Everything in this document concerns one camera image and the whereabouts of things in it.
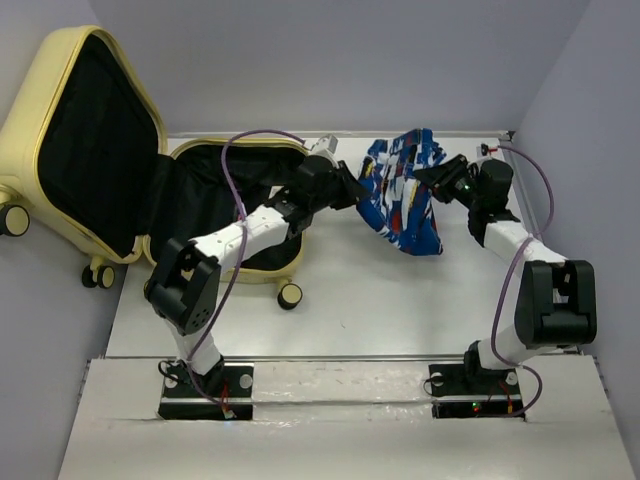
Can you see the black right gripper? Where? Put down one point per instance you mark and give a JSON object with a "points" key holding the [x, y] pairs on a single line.
{"points": [[442, 174]]}

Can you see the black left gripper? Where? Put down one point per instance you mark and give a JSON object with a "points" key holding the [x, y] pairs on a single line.
{"points": [[349, 195]]}

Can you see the blue white patterned garment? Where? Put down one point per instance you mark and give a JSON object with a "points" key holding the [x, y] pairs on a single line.
{"points": [[399, 207]]}

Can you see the pale yellow hard-shell suitcase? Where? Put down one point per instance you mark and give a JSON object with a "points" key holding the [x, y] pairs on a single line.
{"points": [[84, 151]]}

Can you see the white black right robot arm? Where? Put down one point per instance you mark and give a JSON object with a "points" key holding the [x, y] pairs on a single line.
{"points": [[547, 301]]}

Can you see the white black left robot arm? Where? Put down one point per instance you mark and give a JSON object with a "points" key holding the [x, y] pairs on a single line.
{"points": [[183, 287]]}

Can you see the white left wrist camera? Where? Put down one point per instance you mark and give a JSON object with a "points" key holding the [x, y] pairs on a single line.
{"points": [[325, 146]]}

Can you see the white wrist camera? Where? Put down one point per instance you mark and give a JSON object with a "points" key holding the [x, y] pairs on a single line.
{"points": [[325, 146], [487, 150]]}

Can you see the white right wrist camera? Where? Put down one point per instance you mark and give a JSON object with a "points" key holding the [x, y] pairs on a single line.
{"points": [[487, 150]]}

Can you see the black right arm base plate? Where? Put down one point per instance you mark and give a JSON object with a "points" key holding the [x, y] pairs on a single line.
{"points": [[457, 394]]}

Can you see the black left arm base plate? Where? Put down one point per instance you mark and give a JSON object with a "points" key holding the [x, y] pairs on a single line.
{"points": [[227, 399]]}

